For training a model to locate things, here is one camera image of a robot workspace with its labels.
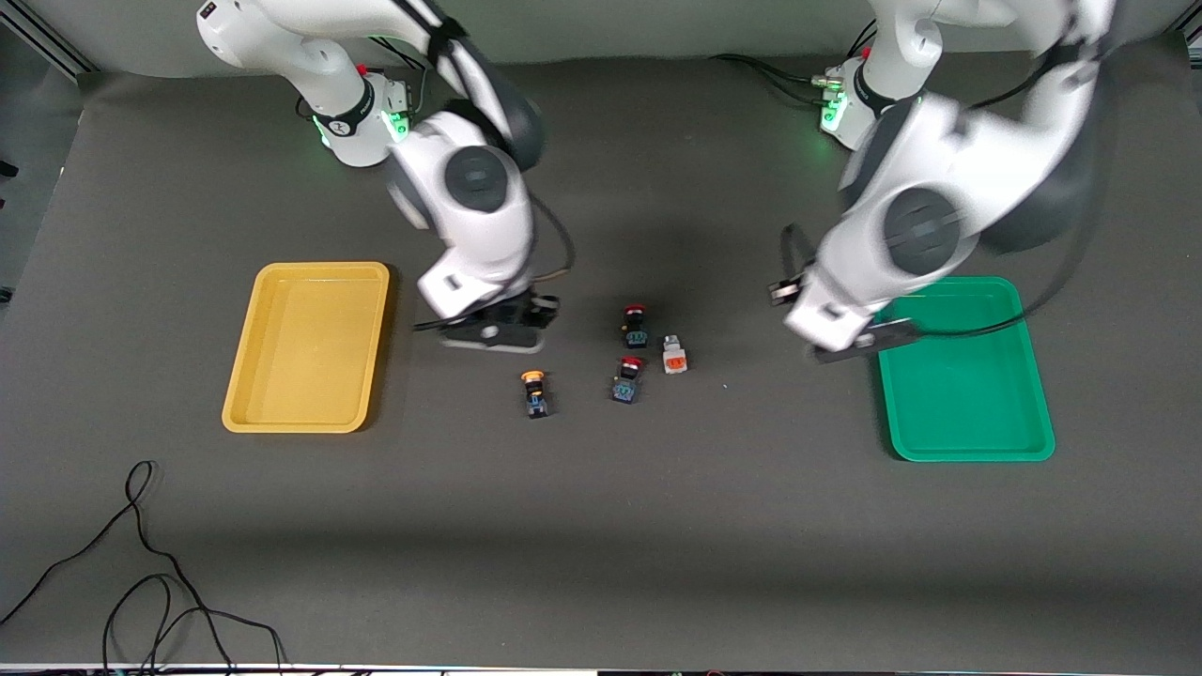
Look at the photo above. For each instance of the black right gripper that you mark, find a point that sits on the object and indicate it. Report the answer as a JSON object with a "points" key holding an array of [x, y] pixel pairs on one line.
{"points": [[539, 305]]}

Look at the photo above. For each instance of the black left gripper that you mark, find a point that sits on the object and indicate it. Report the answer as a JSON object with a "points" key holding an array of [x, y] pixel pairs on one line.
{"points": [[782, 290]]}

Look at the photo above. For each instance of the yellow push button switch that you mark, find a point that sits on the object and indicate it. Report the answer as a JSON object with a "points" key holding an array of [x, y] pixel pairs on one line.
{"points": [[536, 398]]}

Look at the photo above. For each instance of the orange white square button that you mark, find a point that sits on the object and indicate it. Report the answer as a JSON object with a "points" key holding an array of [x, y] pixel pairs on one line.
{"points": [[674, 357]]}

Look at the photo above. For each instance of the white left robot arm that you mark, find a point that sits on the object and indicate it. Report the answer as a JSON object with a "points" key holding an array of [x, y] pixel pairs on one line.
{"points": [[939, 188]]}

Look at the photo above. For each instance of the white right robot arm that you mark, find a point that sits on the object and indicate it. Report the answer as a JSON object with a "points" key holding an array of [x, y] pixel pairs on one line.
{"points": [[470, 216]]}

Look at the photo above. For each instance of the green plastic tray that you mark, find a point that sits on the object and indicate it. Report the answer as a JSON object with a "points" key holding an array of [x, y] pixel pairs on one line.
{"points": [[967, 394]]}

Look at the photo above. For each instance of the yellow plastic tray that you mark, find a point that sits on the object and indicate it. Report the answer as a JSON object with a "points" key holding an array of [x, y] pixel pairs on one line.
{"points": [[310, 347]]}

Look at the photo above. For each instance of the red push button switch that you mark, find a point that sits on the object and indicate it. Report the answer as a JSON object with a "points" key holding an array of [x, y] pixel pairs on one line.
{"points": [[626, 385], [636, 330]]}

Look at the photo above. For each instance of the aluminium frame rail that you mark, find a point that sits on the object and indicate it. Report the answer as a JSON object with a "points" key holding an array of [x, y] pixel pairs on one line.
{"points": [[52, 47]]}

